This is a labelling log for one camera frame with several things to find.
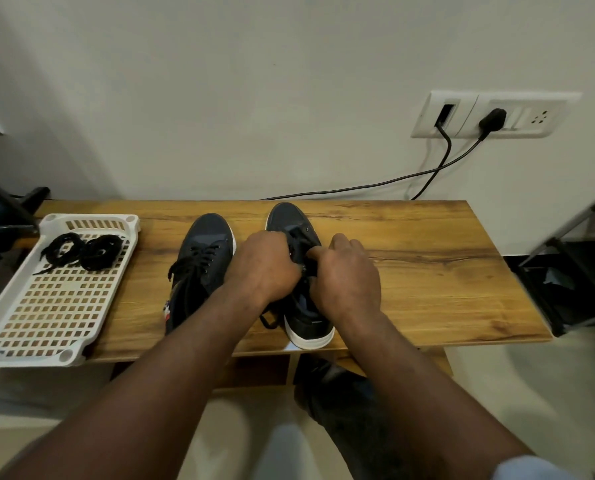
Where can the person's right hand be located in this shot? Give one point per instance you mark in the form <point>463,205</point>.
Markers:
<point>347,284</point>

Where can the person's left hand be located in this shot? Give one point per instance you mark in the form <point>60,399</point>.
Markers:
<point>260,267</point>

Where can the person's right thumb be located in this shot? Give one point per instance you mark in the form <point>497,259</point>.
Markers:
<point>319,253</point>

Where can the person's left fingers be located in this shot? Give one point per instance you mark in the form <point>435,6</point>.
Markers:
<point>272,239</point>

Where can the black shoelace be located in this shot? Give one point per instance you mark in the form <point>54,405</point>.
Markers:
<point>101,252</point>
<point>301,268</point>
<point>60,247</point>
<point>202,257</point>

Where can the dark navy sneaker white sole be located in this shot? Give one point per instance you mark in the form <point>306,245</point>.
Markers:
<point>207,239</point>
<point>307,324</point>

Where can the person's right forearm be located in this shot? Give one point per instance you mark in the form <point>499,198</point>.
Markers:
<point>417,399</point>

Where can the person's left forearm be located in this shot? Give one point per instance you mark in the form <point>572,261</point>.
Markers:
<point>142,389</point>

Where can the person's dark jeans leg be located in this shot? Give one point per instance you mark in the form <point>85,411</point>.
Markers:
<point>347,414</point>

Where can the bundled black shoelace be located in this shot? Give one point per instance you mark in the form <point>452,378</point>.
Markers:
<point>101,252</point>
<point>60,247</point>

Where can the small flat black plug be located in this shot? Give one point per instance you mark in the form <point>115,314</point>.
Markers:
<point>444,114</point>

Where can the round black power plug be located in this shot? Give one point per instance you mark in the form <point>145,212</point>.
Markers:
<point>492,119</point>

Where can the white perforated plastic tray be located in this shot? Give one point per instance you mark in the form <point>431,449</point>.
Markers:
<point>52,309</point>

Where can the black metal rack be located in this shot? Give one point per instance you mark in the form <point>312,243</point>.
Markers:
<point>572,274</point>

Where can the black chair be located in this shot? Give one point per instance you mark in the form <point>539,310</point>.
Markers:
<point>2,214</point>

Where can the light blue sleeve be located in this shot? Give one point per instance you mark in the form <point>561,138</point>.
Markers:
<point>532,469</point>

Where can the white wall socket panel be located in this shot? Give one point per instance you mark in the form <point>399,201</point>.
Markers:
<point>522,117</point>

